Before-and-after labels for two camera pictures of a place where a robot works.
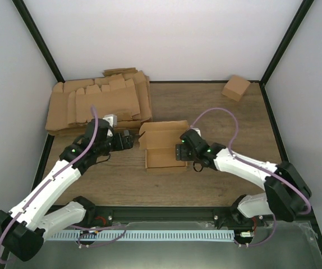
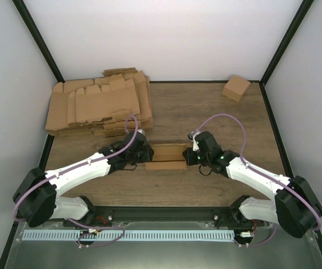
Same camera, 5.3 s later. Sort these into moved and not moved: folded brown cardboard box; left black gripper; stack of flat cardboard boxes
Moved: left black gripper
Not moved: folded brown cardboard box; stack of flat cardboard boxes
